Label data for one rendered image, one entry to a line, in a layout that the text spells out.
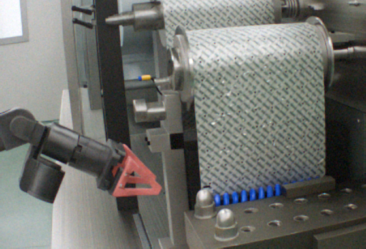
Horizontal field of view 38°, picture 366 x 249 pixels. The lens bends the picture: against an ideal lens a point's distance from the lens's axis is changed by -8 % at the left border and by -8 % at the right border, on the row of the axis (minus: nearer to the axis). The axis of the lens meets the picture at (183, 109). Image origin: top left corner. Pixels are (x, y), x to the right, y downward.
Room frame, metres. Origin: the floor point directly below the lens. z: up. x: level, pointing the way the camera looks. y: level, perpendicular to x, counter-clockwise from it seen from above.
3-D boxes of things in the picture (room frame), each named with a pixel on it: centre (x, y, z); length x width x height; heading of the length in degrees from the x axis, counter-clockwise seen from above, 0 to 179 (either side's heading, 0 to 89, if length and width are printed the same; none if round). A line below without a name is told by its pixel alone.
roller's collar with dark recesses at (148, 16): (1.21, 0.06, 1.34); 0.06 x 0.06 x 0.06; 10
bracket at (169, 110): (1.00, 0.04, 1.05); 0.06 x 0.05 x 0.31; 100
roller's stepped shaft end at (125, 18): (1.20, 0.12, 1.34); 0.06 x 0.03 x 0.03; 100
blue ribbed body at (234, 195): (0.91, -0.14, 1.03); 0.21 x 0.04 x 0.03; 100
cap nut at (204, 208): (0.84, -0.02, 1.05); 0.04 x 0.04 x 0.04
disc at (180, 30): (0.97, -0.01, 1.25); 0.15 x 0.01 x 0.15; 10
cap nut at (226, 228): (0.75, -0.05, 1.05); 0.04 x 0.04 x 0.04
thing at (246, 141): (0.93, -0.13, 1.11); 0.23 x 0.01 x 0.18; 100
